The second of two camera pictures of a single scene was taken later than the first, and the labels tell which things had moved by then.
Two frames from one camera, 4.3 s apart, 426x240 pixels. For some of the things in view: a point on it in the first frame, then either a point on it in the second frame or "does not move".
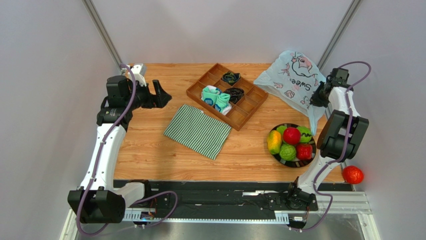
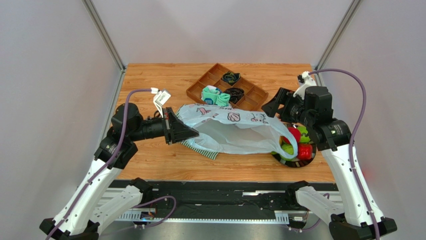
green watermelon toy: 306,134 does not move
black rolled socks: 235,94 does not move
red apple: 292,135 does not move
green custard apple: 287,152 does not move
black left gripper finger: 161,100 to 180,132
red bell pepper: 304,151 does not move
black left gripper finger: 158,89 to 178,128
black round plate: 295,162 does not move
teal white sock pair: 212,96 does not move
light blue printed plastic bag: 294,77 to 226,129
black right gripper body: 320,94 to 283,104
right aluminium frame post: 339,34 does not move
